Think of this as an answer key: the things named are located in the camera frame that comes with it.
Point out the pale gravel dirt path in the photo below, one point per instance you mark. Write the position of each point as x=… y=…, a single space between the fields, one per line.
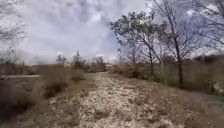
x=111 y=101

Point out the dry brown scrub strip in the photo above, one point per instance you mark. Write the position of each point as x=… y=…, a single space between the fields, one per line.
x=196 y=75
x=40 y=83

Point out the group of sparse trees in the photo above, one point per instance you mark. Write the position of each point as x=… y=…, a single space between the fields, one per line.
x=176 y=43

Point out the bare tree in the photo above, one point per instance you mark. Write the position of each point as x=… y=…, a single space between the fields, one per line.
x=10 y=33

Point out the distant green bushes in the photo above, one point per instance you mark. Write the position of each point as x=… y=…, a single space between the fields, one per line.
x=78 y=61

